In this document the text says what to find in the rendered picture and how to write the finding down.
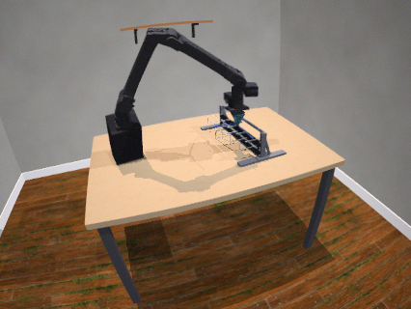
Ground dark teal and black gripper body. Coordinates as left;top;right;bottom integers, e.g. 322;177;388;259
226;98;249;115

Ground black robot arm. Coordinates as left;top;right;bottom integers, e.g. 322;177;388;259
113;28;259;130

